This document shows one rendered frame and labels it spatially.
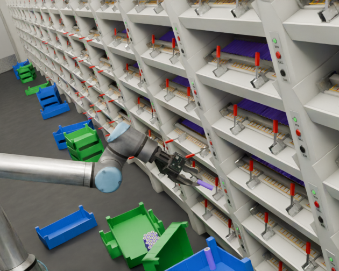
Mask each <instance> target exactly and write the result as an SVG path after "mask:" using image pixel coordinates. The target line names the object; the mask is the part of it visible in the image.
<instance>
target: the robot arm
mask: <svg viewBox="0 0 339 271"><path fill-rule="evenodd" d="M107 141H108V142H109V143H108V145H107V147H106V149H105V150H104V152H103V154H102V155H101V157H100V159H99V160H98V162H82V161H72V160H61V159H51V158H41V157H35V156H25V155H15V154H5V153H0V178H2V179H12V180H23V181H33V182H44V183H55V184H65V185H72V186H82V187H88V188H97V189H98V190H99V191H101V192H104V193H112V192H114V191H116V190H117V189H118V188H119V187H120V185H121V183H122V178H123V177H122V168H123V166H124V165H125V163H126V161H127V159H128V158H129V156H130V155H132V156H134V157H135V158H137V159H139V160H140V161H142V162H144V163H147V162H149V163H152V162H153V161H154V162H155V164H156V166H157V168H158V169H159V171H160V173H162V174H164V175H165V174H167V175H168V178H169V179H170V180H171V181H173V182H174V183H178V184H183V185H187V186H193V187H197V186H200V184H198V183H196V182H193V181H192V180H191V179H188V178H186V177H185V175H184V174H181V175H179V174H180V173H181V171H182V170H183V171H184V172H185V173H190V174H191V176H195V177H196V179H198V180H201V181H202V180H203V179H202V177H201V175H200V174H199V173H198V171H199V170H198V169H196V168H194V167H192V166H191V165H190V163H189V162H188V161H187V158H186V157H184V156H182V155H181V154H179V153H177V152H174V153H173V154H171V155H170V154H168V153H166V152H164V151H163V150H162V148H161V147H160V146H158V142H156V141H155V140H153V138H152V137H148V136H146V135H145V134H143V133H141V132H139V131H138V130H136V129H134V128H133V127H131V125H128V124H126V123H124V122H120V123H119V124H118V125H117V126H116V127H115V129H114V130H113V131H112V133H111V135H110V136H109V138H108V139H107ZM0 268H1V270H0V271H48V269H47V267H46V266H45V265H44V264H43V263H42V262H41V261H39V260H37V259H36V257H35V256H34V255H33V254H28V253H27V252H26V250H25V248H24V246H23V245H22V243H21V241H20V239H19V238H18V236H17V234H16V232H15V230H14V228H13V226H12V225H11V223H10V221H9V219H8V217H7V215H6V214H5V212H4V210H3V208H2V206H1V204H0Z"/></svg>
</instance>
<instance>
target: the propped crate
mask: <svg viewBox="0 0 339 271"><path fill-rule="evenodd" d="M106 220H107V223H108V226H109V229H110V231H111V233H112V235H113V236H114V238H115V240H116V243H117V245H118V247H119V249H120V250H121V252H122V254H123V256H124V259H125V261H126V263H127V264H128V266H129V268H132V267H135V266H137V265H139V264H141V263H142V259H143V258H144V256H145V255H146V254H147V253H148V251H147V248H146V247H145V244H144V241H143V237H144V234H147V233H148V232H151V231H154V232H157V234H158V236H159V237H161V234H160V232H159V231H158V229H157V227H156V226H155V224H154V222H153V220H152V219H151V217H150V215H149V214H148V212H147V211H146V209H145V208H144V204H143V202H140V203H139V207H137V208H135V209H133V210H130V211H128V212H126V213H123V214H121V215H119V216H116V217H114V218H112V219H111V218H110V216H107V217H106Z"/></svg>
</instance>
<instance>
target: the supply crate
mask: <svg viewBox="0 0 339 271"><path fill-rule="evenodd" d="M206 241H207V244H208V247H209V248H210V250H211V253H212V255H213V258H214V261H215V265H216V269H214V270H210V268H209V265H208V261H207V258H206V255H205V252H204V249H203V250H201V251H199V252H197V253H195V254H193V255H192V256H190V257H188V258H186V259H184V260H183V261H181V262H179V263H177V264H176V265H174V266H172V267H170V268H168V269H167V270H165V271H254V270H253V266H252V263H251V260H250V259H249V258H247V257H246V258H244V259H242V260H240V259H238V258H236V257H235V256H233V255H231V254H230V253H228V252H227V251H225V250H223V249H222V248H220V247H218V246H217V244H216V241H215V238H214V237H212V236H211V237H209V238H207V239H206Z"/></svg>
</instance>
